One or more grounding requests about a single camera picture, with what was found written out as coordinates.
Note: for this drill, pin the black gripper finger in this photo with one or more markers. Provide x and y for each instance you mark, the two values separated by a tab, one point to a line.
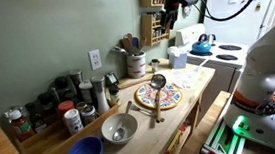
174	19
165	19

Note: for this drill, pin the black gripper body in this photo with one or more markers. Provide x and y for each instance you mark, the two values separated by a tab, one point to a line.
172	4

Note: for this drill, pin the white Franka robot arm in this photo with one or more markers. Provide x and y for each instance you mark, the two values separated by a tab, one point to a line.
267	65

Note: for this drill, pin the large wooden spice rack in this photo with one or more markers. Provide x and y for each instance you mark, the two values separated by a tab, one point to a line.
145	29

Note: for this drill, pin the small bottle yellow label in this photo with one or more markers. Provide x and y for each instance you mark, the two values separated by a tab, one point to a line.
114	95

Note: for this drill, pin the tall bottle black cap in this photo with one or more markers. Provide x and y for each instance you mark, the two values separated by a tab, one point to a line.
61	85

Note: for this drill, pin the dark sauce bottle white label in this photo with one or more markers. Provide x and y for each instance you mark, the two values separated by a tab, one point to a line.
37	119

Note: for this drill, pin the hot sauce bottle white cap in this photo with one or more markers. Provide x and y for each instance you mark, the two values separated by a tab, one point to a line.
22	127

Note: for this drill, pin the white tissue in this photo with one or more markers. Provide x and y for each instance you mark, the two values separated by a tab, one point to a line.
174	50

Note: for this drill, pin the brown wooden spoon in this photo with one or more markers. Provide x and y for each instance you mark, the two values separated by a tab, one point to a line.
142	43

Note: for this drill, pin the blue utensil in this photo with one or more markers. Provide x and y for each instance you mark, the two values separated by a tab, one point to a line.
135	43

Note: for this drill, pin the blue kettle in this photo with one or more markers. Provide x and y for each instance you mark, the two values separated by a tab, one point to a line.
201	47

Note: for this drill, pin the light blue tissue box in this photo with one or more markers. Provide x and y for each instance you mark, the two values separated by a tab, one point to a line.
179	61

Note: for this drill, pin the silver metal pot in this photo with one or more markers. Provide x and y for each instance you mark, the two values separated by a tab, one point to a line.
212	39

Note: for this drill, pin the light wooden spatula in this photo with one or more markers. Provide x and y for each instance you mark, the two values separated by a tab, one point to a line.
127	46

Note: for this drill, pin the small shaker jar black lid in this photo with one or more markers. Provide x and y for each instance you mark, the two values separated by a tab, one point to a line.
155	66

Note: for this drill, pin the white plastic spatula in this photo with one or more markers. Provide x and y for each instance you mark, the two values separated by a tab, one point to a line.
200	65

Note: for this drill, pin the white red utensil crock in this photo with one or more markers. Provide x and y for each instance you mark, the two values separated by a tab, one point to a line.
136	65

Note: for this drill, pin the silver metal utensil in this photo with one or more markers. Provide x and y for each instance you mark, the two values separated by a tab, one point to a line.
119	49

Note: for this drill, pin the crumpled white cloth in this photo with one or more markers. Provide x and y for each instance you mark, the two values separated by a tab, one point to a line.
184	78

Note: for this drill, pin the white refrigerator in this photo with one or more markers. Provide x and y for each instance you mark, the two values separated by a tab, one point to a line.
233	28

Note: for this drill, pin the black stove burner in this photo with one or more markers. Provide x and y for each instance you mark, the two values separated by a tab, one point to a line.
230	47
226	57

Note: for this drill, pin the white stove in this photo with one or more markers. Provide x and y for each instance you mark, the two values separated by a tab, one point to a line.
217	76

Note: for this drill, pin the colourful patterned plate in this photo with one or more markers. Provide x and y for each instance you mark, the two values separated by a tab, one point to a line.
166	98

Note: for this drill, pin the black kitchen timer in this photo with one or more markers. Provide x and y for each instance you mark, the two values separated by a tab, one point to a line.
111	79

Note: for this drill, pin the metal fork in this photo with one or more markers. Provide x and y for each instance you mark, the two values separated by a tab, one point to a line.
142	110

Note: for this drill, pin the steel pepper mill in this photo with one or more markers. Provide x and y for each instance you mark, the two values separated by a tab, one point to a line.
100	93

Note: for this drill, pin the white lid spice container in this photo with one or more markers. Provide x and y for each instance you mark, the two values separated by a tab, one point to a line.
86	91

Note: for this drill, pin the tall jar silver lid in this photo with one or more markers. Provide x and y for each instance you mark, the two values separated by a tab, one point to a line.
76	79

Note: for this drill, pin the white ceramic bowl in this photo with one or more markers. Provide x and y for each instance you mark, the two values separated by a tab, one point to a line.
112	127

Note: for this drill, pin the small jar metal lid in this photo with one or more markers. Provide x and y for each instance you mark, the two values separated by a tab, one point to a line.
89	115

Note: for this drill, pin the metal spoon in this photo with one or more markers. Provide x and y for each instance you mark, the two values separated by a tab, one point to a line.
119	134

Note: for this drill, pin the red yellow package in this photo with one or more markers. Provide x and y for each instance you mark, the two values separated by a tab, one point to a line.
173	147

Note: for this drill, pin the red lid spice jar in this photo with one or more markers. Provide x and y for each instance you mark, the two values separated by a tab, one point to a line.
66	106

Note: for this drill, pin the white spice shaker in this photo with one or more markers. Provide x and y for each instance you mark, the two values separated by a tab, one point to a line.
73	122

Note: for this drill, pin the dark jar black lid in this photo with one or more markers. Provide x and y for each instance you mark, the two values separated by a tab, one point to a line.
48	105

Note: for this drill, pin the wooden spice tray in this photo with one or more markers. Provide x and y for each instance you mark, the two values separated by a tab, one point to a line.
50	146

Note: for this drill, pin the white wall outlet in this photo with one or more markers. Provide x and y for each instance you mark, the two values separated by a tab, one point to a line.
95	59

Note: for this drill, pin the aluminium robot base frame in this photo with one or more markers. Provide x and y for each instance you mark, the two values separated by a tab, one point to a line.
222	143

